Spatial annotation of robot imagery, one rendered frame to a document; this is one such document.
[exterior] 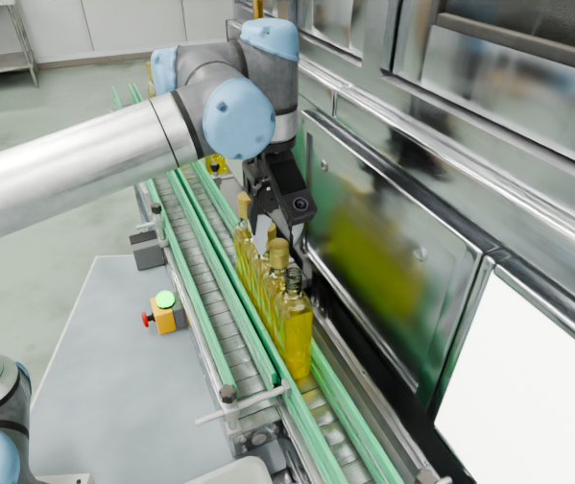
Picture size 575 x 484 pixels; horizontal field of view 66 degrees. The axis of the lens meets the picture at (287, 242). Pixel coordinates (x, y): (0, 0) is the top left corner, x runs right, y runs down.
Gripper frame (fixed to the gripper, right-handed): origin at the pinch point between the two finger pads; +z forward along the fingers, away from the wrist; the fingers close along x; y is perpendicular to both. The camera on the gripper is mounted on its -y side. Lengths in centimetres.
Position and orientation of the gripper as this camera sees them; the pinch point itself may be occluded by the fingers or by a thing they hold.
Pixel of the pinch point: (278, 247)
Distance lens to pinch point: 76.6
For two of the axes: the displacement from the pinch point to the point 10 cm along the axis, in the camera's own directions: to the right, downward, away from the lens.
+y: -4.0, -5.6, 7.3
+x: -9.2, 2.4, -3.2
